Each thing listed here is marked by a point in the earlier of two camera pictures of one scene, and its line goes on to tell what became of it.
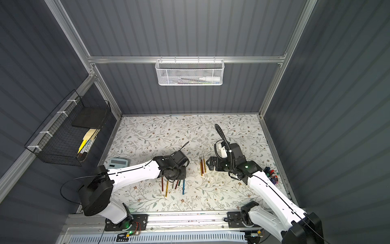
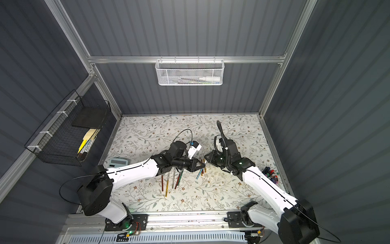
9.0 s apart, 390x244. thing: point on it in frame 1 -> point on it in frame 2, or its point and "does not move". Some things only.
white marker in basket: (209, 79) does not move
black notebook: (90, 117) does not move
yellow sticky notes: (90, 132) does not move
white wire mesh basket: (189, 72) does not move
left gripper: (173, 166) -> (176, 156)
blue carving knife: (184, 184) -> (197, 176)
